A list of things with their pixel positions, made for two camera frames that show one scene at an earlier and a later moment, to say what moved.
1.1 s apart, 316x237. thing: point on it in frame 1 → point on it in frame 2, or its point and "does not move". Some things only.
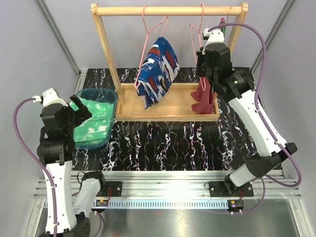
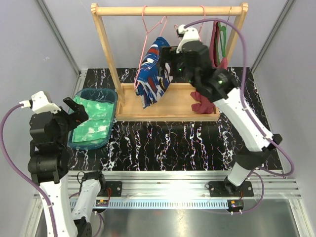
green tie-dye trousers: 95,128 does not move
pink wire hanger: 165,19 does not move
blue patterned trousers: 159,68 does not move
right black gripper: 201,58 → 169,55
